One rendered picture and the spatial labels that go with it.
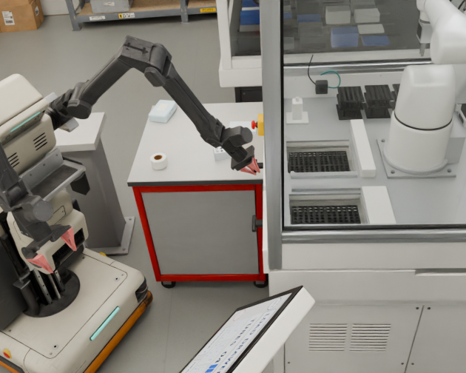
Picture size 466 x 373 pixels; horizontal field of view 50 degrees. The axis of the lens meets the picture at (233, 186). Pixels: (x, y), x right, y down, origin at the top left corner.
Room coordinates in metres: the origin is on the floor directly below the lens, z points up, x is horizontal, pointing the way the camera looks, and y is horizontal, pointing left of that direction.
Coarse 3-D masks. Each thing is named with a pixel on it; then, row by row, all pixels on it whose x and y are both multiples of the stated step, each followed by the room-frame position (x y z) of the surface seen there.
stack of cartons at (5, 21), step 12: (0, 0) 5.49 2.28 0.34; (12, 0) 5.49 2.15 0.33; (24, 0) 5.49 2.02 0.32; (36, 0) 5.67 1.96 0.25; (0, 12) 5.49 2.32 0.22; (12, 12) 5.49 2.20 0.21; (24, 12) 5.49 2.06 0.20; (36, 12) 5.58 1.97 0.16; (0, 24) 5.49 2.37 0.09; (12, 24) 5.49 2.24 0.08; (24, 24) 5.49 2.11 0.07; (36, 24) 5.49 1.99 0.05
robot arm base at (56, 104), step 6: (60, 96) 1.59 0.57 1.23; (54, 102) 1.56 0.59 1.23; (60, 102) 1.54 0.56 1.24; (54, 108) 1.54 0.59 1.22; (60, 108) 1.54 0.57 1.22; (66, 108) 1.54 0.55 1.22; (60, 114) 1.53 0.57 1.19; (66, 114) 1.54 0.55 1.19; (66, 120) 1.55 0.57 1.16; (60, 126) 1.53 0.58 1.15
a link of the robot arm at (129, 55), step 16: (128, 48) 1.37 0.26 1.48; (144, 48) 1.38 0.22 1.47; (160, 48) 1.39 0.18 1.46; (112, 64) 1.38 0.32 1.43; (128, 64) 1.36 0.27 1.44; (144, 64) 1.34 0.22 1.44; (160, 64) 1.35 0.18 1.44; (96, 80) 1.43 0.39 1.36; (112, 80) 1.42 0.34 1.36; (80, 96) 1.48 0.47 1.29; (96, 96) 1.47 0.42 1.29; (80, 112) 1.49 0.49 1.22
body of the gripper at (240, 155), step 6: (234, 150) 1.47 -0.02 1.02; (240, 150) 1.48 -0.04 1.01; (246, 150) 1.51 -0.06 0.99; (252, 150) 1.49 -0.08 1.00; (234, 156) 1.47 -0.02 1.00; (240, 156) 1.47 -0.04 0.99; (246, 156) 1.48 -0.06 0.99; (252, 156) 1.46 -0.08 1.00; (234, 162) 1.49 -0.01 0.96; (240, 162) 1.46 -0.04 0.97; (234, 168) 1.47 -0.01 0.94
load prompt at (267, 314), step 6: (270, 312) 0.66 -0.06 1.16; (264, 318) 0.65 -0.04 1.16; (258, 324) 0.64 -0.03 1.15; (252, 330) 0.63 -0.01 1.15; (258, 330) 0.61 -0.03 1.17; (246, 336) 0.62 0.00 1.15; (252, 336) 0.60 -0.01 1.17; (240, 342) 0.61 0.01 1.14; (246, 342) 0.59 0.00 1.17; (234, 348) 0.60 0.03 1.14; (240, 348) 0.58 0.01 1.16; (234, 354) 0.57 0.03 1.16; (228, 360) 0.56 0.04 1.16; (222, 366) 0.55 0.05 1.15; (228, 366) 0.54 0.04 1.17; (216, 372) 0.54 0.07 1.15; (222, 372) 0.53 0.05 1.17
